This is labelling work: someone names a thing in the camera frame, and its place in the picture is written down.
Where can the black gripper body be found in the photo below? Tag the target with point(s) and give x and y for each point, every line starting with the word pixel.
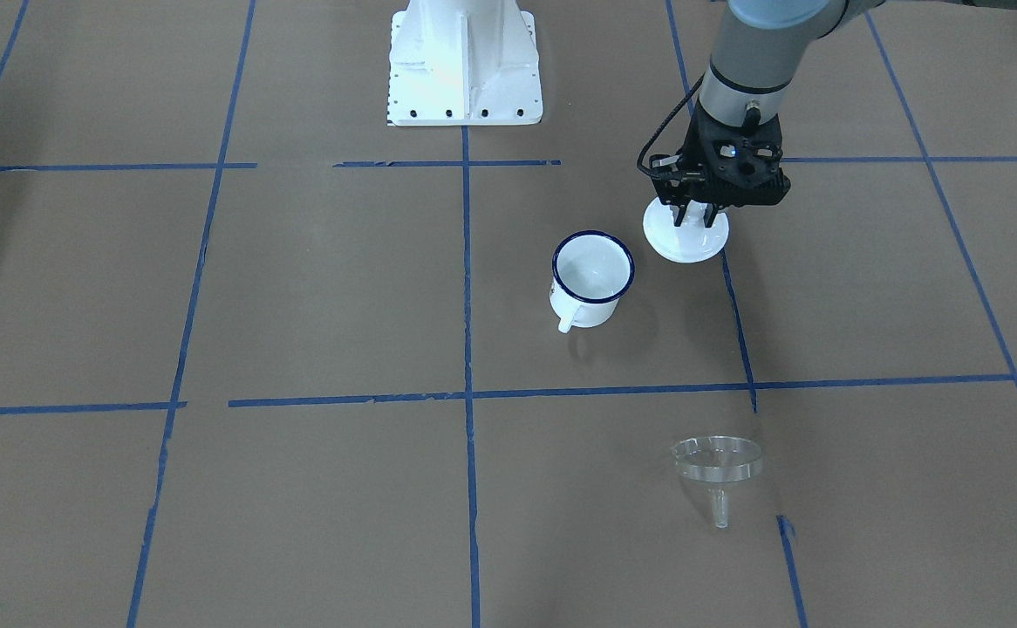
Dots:
pixel 698 144

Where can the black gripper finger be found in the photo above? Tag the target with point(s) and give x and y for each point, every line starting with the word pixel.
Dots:
pixel 710 214
pixel 679 212

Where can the white round lid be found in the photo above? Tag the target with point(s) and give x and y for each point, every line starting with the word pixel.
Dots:
pixel 692 241

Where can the clear plastic funnel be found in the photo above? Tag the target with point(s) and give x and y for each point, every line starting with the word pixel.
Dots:
pixel 714 462

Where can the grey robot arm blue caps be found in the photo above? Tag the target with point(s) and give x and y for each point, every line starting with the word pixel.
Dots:
pixel 758 50

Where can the white enamel mug blue rim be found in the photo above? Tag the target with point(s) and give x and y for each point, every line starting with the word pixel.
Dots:
pixel 591 271

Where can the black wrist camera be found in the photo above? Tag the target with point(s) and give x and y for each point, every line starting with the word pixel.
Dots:
pixel 747 172

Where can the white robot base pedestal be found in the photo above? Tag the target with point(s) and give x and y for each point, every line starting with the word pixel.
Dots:
pixel 463 63

